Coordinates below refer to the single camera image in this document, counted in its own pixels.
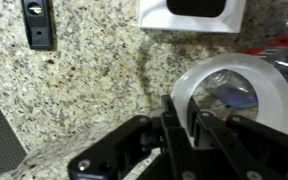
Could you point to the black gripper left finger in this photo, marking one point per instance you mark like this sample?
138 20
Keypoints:
112 157

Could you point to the black spirit level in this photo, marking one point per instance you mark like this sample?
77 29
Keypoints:
38 24

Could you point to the pack of water bottles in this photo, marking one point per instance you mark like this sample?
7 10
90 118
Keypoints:
232 88

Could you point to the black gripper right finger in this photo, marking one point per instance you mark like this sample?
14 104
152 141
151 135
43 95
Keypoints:
237 148

